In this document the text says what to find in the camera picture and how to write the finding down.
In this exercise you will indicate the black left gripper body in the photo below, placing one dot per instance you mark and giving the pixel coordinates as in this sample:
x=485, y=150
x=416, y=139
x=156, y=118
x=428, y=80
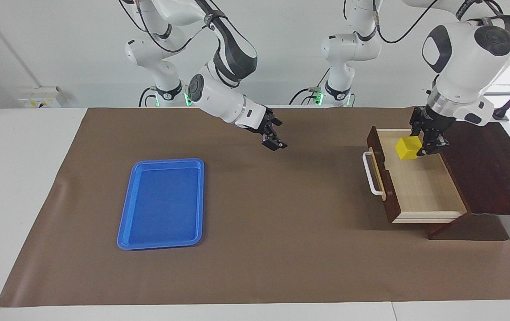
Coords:
x=433, y=122

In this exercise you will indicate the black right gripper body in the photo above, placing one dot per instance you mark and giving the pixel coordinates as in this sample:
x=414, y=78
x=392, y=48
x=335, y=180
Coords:
x=266, y=122

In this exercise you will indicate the brown paper table mat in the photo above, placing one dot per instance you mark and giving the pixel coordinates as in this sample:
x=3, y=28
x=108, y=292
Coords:
x=272, y=223

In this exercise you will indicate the blue plastic tray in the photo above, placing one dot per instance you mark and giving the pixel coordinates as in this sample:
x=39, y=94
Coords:
x=163, y=205

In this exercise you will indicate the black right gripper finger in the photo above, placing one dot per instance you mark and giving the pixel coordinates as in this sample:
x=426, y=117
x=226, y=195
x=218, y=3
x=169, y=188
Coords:
x=275, y=143
x=277, y=121

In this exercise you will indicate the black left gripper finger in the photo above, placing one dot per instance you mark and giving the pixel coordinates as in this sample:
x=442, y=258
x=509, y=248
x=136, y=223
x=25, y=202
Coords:
x=416, y=128
x=435, y=143

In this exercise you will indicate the yellow cube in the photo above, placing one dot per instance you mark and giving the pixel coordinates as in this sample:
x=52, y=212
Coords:
x=408, y=149

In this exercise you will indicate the dark wooden cabinet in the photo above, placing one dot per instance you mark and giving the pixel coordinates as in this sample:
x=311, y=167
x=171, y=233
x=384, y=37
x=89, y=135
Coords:
x=495, y=169

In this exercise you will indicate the white wall power socket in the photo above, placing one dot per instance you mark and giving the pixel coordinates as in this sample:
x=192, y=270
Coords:
x=41, y=97

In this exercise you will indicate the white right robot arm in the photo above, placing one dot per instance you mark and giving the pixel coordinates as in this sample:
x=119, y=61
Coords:
x=219, y=98

